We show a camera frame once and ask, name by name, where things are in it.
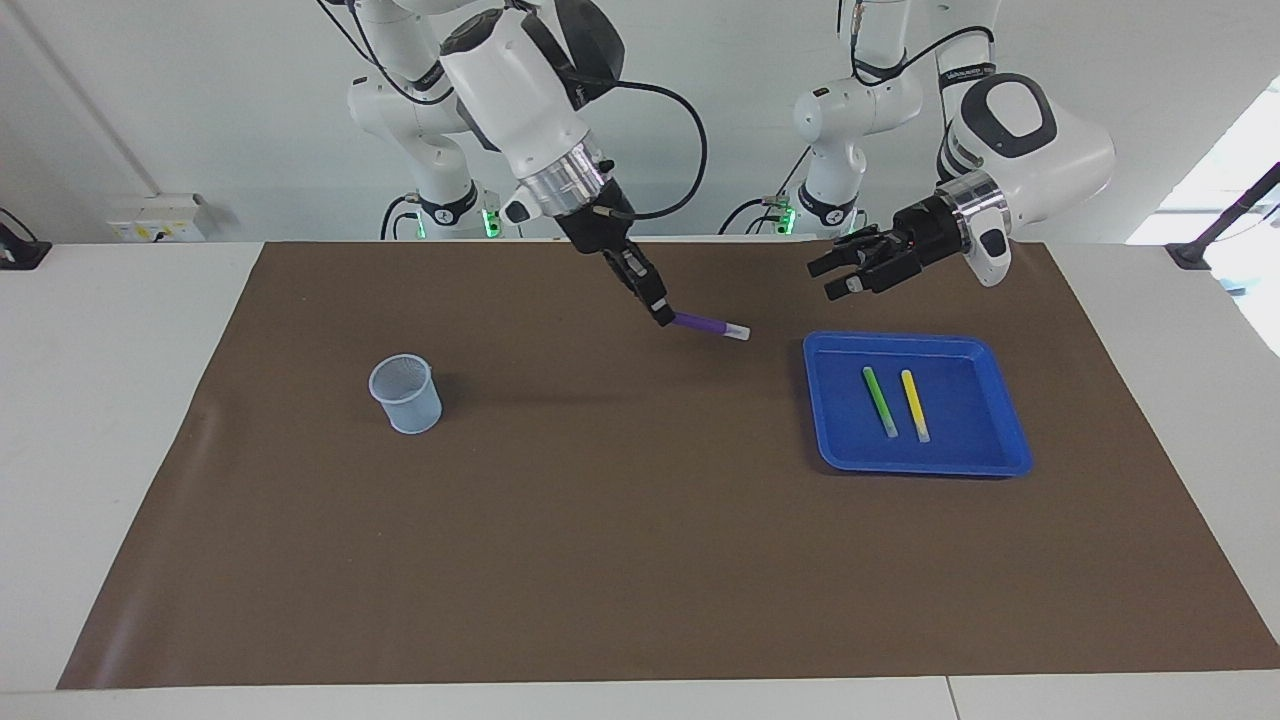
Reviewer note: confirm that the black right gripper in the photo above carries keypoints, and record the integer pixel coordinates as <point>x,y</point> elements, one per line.
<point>598,222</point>

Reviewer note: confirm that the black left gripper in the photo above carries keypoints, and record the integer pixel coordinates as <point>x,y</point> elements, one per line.
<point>930,235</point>

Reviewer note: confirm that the purple highlighter pen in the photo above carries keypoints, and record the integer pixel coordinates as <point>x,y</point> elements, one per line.
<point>705,324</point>

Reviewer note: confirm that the green highlighter pen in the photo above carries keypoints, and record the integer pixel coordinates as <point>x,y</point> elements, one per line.
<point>880,400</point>

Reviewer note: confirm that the yellow highlighter pen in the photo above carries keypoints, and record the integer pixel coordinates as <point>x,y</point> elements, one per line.
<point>914,405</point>

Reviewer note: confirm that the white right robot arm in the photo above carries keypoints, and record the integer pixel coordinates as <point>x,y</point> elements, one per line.
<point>520,100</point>

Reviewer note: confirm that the blue plastic tray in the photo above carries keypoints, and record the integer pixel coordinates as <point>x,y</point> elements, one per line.
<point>970,410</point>

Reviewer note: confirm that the translucent mesh pen cup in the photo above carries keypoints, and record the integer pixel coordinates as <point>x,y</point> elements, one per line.
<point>408,400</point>

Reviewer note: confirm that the brown table mat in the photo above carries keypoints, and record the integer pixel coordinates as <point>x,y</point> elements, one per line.
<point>600,560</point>

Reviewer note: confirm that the black angled stand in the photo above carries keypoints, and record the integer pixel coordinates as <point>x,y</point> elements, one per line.
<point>1195,250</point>

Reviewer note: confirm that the black table clamp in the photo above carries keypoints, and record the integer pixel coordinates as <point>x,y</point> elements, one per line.
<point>25,255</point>

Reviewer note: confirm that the white wall socket box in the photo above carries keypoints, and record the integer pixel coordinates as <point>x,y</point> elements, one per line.
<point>160,220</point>

